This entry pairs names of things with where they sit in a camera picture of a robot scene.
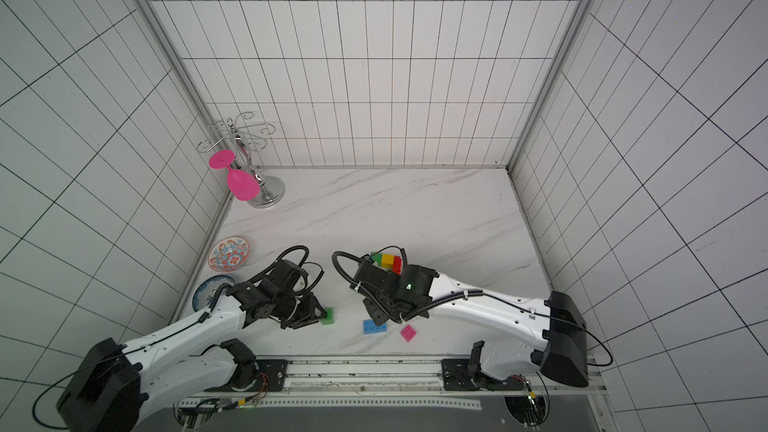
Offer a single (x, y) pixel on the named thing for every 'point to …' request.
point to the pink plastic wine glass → (243, 185)
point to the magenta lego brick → (408, 333)
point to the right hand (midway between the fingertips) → (375, 297)
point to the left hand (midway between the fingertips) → (317, 322)
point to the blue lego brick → (369, 327)
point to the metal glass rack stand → (271, 191)
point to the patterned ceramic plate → (228, 254)
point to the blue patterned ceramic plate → (204, 293)
